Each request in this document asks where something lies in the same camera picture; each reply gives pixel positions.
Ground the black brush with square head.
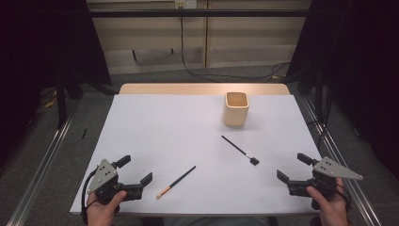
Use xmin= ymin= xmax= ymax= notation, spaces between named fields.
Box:
xmin=220 ymin=135 xmax=261 ymax=167

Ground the black stand post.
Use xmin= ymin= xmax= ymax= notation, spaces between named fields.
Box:
xmin=56 ymin=73 xmax=69 ymax=130
xmin=314 ymin=67 xmax=325 ymax=121

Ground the black cable on floor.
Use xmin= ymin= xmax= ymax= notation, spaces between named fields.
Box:
xmin=179 ymin=6 xmax=291 ymax=83

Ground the black horizontal bar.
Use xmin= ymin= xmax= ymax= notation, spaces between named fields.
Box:
xmin=88 ymin=8 xmax=311 ymax=18

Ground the beige square cup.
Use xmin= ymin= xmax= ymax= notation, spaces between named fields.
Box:
xmin=221 ymin=91 xmax=250 ymax=128

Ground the hand-held gripper cable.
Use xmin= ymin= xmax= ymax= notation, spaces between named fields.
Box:
xmin=80 ymin=168 xmax=99 ymax=225
xmin=335 ymin=183 xmax=352 ymax=211

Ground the person's left hand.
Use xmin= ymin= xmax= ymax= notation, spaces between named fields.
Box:
xmin=87 ymin=190 xmax=128 ymax=226

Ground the white wall socket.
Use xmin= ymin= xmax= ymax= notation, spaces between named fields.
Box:
xmin=174 ymin=0 xmax=198 ymax=9

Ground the person's right hand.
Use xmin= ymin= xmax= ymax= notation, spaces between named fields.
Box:
xmin=306 ymin=177 xmax=352 ymax=226

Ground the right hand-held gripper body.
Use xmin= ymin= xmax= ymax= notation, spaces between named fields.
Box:
xmin=286 ymin=155 xmax=364 ymax=202

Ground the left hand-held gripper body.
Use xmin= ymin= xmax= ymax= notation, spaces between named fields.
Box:
xmin=87 ymin=158 xmax=145 ymax=205

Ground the black curtain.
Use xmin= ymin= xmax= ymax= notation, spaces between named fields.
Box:
xmin=286 ymin=0 xmax=399 ymax=180
xmin=0 ymin=0 xmax=112 ymax=164

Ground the dark brush with tan tip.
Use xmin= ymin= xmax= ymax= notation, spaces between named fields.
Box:
xmin=155 ymin=165 xmax=198 ymax=201

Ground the aluminium floor rail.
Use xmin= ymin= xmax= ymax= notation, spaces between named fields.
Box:
xmin=300 ymin=95 xmax=384 ymax=226
xmin=6 ymin=100 xmax=81 ymax=226

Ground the right hand-held gripper cable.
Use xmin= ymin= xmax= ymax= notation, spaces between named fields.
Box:
xmin=335 ymin=183 xmax=352 ymax=211

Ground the left hand-held gripper cable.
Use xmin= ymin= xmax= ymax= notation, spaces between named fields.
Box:
xmin=80 ymin=168 xmax=99 ymax=225

